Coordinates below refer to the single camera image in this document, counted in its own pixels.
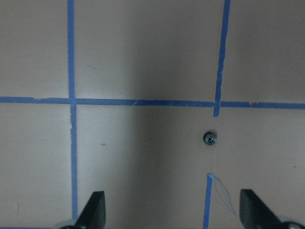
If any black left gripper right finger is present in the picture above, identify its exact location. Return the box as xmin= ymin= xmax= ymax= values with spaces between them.
xmin=239 ymin=189 xmax=284 ymax=229

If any small black bearing gear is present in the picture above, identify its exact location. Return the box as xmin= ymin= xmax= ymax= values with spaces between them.
xmin=203 ymin=131 xmax=217 ymax=146

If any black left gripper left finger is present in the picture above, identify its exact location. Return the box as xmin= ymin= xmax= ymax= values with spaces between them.
xmin=74 ymin=191 xmax=105 ymax=229

